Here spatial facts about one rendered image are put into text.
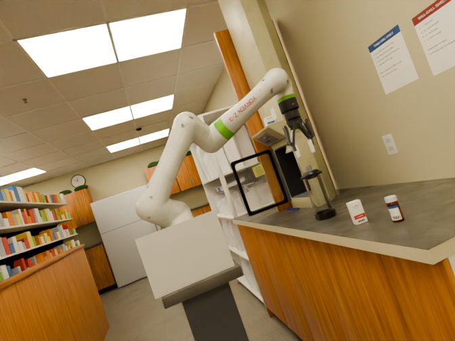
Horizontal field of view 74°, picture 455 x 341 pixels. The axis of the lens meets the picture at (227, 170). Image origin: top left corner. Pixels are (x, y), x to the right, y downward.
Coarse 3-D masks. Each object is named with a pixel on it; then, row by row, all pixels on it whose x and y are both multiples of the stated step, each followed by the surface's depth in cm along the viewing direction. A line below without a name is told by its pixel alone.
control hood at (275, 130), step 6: (282, 120) 185; (270, 126) 182; (276, 126) 183; (282, 126) 184; (258, 132) 199; (264, 132) 192; (270, 132) 188; (276, 132) 184; (282, 132) 184; (258, 138) 207; (282, 138) 189; (264, 144) 213; (270, 144) 208
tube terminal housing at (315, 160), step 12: (264, 108) 205; (276, 108) 189; (300, 108) 195; (276, 120) 194; (300, 132) 186; (276, 144) 205; (300, 144) 185; (312, 156) 186; (312, 168) 185; (324, 168) 198; (324, 180) 189; (300, 204) 201
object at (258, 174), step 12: (264, 156) 213; (240, 168) 210; (252, 168) 211; (264, 168) 212; (240, 180) 210; (252, 180) 211; (264, 180) 212; (276, 180) 212; (252, 192) 210; (264, 192) 211; (276, 192) 212; (252, 204) 209; (264, 204) 210
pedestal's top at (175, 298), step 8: (224, 272) 117; (232, 272) 117; (240, 272) 118; (200, 280) 117; (208, 280) 115; (216, 280) 116; (224, 280) 116; (184, 288) 114; (192, 288) 114; (200, 288) 114; (208, 288) 115; (168, 296) 112; (176, 296) 112; (184, 296) 113; (192, 296) 113; (168, 304) 111
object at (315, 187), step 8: (320, 176) 146; (312, 184) 145; (320, 184) 145; (312, 192) 145; (320, 192) 144; (312, 200) 147; (320, 200) 144; (328, 200) 145; (320, 208) 144; (328, 208) 144
